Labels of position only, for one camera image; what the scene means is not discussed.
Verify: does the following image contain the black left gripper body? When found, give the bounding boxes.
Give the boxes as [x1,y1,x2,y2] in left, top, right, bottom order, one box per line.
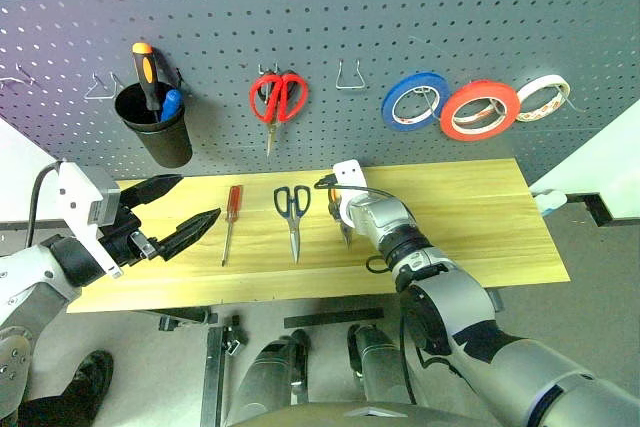
[98,190,167,269]

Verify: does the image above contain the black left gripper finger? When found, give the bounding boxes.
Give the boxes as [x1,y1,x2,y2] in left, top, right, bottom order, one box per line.
[119,174,184,210]
[148,207,222,263]

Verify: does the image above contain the blue black scissors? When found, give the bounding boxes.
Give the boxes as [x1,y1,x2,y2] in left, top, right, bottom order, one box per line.
[272,184,312,265]

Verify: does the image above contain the orange handled pliers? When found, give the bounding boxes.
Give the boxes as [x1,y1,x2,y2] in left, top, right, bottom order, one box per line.
[327,185,354,249]

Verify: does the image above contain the black pegboard cup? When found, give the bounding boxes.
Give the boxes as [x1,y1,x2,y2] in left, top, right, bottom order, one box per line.
[113,82,194,169]

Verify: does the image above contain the grey perforated pegboard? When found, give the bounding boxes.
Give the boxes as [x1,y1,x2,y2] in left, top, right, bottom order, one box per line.
[0,0,640,183]

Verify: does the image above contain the blue tape roll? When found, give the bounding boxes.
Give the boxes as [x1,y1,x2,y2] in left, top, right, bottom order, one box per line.
[380,71,451,133]

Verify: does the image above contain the red tape roll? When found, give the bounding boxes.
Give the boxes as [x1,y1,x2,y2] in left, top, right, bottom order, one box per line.
[439,79,521,142]

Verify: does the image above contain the white tape roll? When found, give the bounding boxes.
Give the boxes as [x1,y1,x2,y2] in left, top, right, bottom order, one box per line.
[513,74,572,124]

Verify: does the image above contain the long metal tape hook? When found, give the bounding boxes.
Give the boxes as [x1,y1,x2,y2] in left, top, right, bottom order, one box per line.
[553,80,590,116]

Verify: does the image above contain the black table clamp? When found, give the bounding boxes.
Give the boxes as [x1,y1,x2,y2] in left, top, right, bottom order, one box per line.
[219,314,250,357]

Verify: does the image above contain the orange black screwdriver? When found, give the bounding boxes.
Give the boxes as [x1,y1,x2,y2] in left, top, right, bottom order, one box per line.
[131,42,162,123]

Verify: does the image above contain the metal table leg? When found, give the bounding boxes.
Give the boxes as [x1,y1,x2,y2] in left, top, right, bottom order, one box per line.
[199,310,227,427]

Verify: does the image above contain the black shoe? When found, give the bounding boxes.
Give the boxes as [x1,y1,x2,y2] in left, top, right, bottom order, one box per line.
[17,349,115,427]

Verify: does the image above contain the dark rounded robot leg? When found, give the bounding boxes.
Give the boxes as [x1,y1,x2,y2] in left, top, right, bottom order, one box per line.
[230,328,312,421]
[346,323,417,406]

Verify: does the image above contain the black flat bar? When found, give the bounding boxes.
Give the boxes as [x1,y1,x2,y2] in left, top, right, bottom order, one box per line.
[283,307,386,331]

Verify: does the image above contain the grey robot torso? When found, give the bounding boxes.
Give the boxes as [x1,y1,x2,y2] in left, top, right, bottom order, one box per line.
[223,399,507,427]

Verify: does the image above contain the white plastic clamp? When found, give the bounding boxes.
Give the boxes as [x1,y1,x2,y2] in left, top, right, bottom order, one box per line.
[529,188,569,216]

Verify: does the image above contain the red handled screwdriver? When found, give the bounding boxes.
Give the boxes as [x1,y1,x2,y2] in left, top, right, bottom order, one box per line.
[221,184,245,267]

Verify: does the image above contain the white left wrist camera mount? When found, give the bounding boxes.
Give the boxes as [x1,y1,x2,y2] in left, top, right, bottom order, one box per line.
[56,160,125,279]

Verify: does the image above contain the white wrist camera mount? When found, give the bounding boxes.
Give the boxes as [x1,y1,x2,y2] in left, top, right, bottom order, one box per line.
[56,160,125,279]
[331,159,367,194]

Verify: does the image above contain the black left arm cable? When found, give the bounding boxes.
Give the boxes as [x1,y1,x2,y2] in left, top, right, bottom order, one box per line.
[25,161,64,248]

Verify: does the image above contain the metal wire loop hook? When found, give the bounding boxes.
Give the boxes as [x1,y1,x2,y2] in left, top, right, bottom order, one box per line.
[334,58,368,91]
[83,71,125,101]

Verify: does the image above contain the red handled scissors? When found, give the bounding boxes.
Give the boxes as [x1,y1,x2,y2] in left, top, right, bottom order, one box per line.
[249,71,309,158]

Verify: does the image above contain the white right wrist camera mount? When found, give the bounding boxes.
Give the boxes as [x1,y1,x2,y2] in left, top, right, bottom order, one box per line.
[331,159,367,194]

